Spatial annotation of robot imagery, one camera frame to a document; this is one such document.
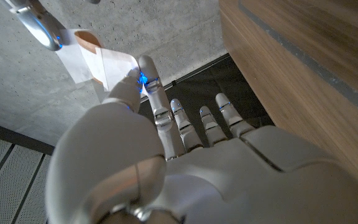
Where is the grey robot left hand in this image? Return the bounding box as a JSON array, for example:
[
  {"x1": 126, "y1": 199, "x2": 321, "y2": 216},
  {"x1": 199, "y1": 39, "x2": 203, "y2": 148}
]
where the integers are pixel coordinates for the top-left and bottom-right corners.
[{"x1": 45, "y1": 55, "x2": 358, "y2": 224}]

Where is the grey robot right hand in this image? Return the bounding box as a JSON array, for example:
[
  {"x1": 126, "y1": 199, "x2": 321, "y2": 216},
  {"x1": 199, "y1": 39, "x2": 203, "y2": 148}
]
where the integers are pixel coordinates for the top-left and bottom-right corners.
[{"x1": 4, "y1": 0, "x2": 63, "y2": 52}]

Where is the white bandage backing paper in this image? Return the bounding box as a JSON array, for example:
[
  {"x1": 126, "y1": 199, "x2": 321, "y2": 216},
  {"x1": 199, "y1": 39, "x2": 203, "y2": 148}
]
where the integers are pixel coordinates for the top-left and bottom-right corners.
[{"x1": 55, "y1": 28, "x2": 94, "y2": 85}]

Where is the black backdrop cloth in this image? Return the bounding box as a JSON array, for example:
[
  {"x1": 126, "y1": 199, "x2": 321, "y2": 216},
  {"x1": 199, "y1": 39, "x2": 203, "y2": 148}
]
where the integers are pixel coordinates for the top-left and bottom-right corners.
[{"x1": 138, "y1": 53, "x2": 275, "y2": 147}]

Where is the wooden table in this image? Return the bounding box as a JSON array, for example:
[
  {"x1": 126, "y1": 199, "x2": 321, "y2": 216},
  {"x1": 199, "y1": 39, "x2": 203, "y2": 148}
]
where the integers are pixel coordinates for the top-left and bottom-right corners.
[{"x1": 237, "y1": 0, "x2": 358, "y2": 123}]

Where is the grey perforated metal panel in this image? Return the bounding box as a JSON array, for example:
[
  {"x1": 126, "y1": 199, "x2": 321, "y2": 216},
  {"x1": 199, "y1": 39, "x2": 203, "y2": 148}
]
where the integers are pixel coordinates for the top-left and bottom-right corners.
[{"x1": 0, "y1": 132, "x2": 55, "y2": 224}]

